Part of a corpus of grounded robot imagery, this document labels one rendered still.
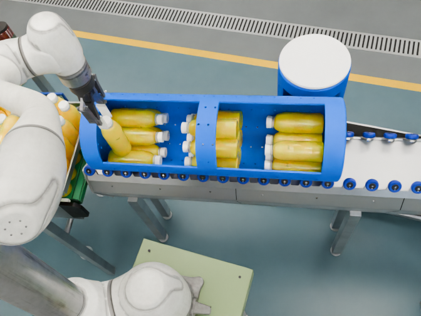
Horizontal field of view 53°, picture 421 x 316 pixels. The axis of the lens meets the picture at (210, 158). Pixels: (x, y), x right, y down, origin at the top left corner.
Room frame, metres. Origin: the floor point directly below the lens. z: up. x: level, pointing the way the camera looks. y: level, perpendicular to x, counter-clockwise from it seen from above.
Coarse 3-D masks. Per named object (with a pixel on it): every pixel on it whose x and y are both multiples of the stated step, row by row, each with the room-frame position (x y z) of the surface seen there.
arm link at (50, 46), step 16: (32, 16) 0.86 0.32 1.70; (48, 16) 0.85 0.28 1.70; (32, 32) 0.82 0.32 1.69; (48, 32) 0.81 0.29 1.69; (64, 32) 0.82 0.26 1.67; (32, 48) 0.81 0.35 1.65; (48, 48) 0.79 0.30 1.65; (64, 48) 0.80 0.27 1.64; (80, 48) 0.83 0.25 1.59; (32, 64) 0.79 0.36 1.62; (48, 64) 0.79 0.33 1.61; (64, 64) 0.79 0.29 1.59; (80, 64) 0.81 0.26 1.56
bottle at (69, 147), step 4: (64, 136) 0.98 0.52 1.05; (64, 140) 0.96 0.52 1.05; (68, 140) 0.97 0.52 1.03; (68, 144) 0.96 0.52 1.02; (72, 144) 0.98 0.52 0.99; (68, 148) 0.95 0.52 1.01; (72, 148) 0.96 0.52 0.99; (68, 152) 0.94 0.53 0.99; (72, 152) 0.95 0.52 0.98; (68, 156) 0.94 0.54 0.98; (80, 156) 0.97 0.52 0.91; (68, 160) 0.94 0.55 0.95; (76, 160) 0.94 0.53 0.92
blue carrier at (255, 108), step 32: (128, 96) 0.95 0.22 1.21; (160, 96) 0.92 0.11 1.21; (192, 96) 0.89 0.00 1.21; (224, 96) 0.85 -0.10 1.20; (256, 96) 0.82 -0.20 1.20; (288, 96) 0.80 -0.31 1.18; (96, 128) 0.85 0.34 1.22; (160, 128) 0.94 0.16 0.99; (256, 128) 0.82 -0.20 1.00; (96, 160) 0.79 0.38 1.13; (256, 160) 0.71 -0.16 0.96
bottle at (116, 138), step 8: (112, 120) 0.85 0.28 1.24; (112, 128) 0.83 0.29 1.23; (120, 128) 0.84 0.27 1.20; (104, 136) 0.82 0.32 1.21; (112, 136) 0.81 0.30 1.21; (120, 136) 0.82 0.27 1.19; (112, 144) 0.81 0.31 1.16; (120, 144) 0.81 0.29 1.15; (128, 144) 0.83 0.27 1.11; (120, 152) 0.81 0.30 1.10; (128, 152) 0.81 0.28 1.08
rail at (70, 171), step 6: (78, 138) 1.01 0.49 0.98; (78, 144) 0.98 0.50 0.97; (78, 150) 0.96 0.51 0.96; (72, 156) 0.93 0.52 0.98; (72, 162) 0.90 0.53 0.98; (72, 168) 0.89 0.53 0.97; (66, 174) 0.86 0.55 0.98; (72, 174) 0.87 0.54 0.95; (66, 180) 0.83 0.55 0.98; (66, 186) 0.81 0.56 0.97; (66, 192) 0.79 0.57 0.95
